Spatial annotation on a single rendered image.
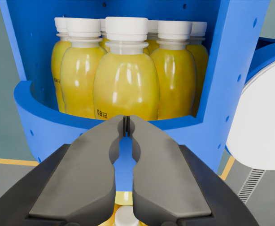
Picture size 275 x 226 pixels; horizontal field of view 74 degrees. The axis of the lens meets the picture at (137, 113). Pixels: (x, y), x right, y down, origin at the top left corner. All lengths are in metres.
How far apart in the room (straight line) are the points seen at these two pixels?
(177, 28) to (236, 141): 0.30
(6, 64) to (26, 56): 1.37
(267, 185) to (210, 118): 2.39
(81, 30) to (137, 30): 0.08
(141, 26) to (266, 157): 0.42
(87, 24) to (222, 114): 0.16
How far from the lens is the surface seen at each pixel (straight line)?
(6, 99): 1.77
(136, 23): 0.17
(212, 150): 0.20
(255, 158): 0.50
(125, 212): 0.34
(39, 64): 0.31
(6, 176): 2.32
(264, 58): 0.42
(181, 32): 0.22
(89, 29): 0.22
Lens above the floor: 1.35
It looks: 63 degrees down
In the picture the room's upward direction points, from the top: 177 degrees clockwise
